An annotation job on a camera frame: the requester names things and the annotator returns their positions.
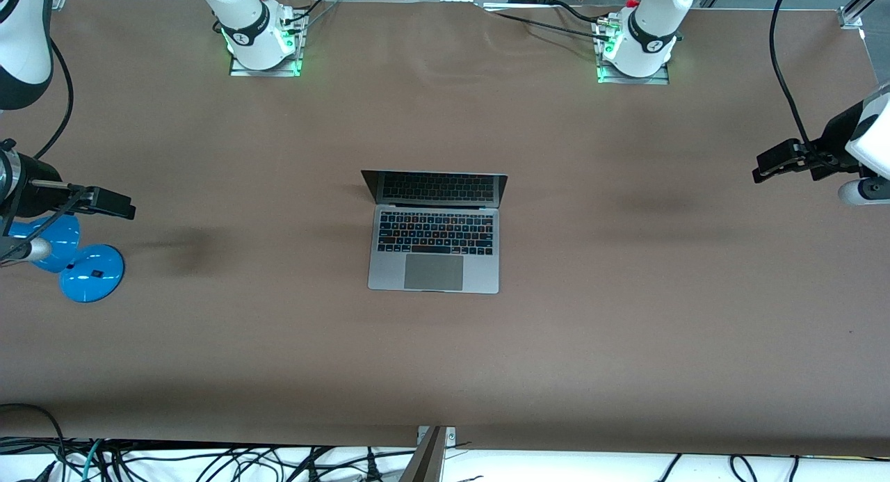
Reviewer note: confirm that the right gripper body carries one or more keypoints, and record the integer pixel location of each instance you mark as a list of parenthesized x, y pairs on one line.
[(36, 187)]

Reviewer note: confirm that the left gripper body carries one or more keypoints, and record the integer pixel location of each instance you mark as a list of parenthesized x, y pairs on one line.
[(832, 143)]

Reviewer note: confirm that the grey aluminium laptop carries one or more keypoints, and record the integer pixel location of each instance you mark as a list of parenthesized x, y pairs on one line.
[(434, 273)]

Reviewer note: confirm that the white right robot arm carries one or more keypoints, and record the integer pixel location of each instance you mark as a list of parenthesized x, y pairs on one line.
[(243, 23)]

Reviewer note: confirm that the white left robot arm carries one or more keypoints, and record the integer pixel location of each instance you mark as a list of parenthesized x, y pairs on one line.
[(643, 44)]

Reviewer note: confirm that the blue desk lamp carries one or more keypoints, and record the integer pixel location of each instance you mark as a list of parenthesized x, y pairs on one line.
[(90, 273)]

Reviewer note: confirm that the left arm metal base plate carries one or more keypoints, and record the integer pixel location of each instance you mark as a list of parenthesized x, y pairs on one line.
[(660, 79)]

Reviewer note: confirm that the grey metal post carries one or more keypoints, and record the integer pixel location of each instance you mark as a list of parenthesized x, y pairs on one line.
[(425, 464)]

